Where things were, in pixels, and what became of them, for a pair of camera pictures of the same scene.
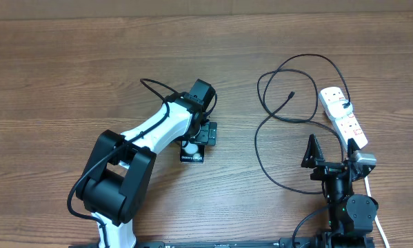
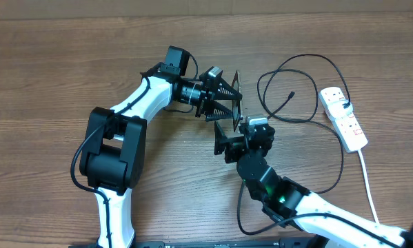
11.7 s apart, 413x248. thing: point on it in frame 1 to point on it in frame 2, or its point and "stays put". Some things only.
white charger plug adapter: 336,109 stays put
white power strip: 346,127 stays put
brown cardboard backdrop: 18,9 stays put
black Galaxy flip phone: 192,153 to 236,105
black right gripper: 312,159 to 233,146
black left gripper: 207,133 to 208,104
